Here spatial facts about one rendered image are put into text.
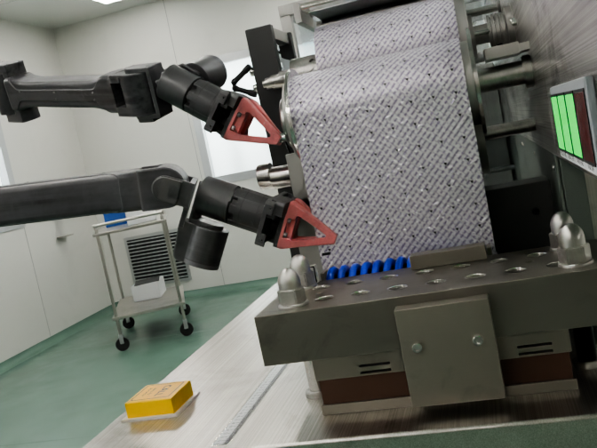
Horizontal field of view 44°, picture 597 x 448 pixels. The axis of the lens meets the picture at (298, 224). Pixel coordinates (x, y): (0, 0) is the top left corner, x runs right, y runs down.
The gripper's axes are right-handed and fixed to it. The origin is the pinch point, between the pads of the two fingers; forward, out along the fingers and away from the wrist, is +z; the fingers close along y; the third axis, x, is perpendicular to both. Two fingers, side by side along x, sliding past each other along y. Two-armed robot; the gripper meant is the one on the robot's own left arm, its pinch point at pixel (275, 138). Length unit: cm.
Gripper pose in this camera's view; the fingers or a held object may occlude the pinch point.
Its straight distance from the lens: 109.6
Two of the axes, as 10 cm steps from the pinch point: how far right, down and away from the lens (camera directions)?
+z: 8.6, 4.7, -1.9
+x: 4.4, -8.8, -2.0
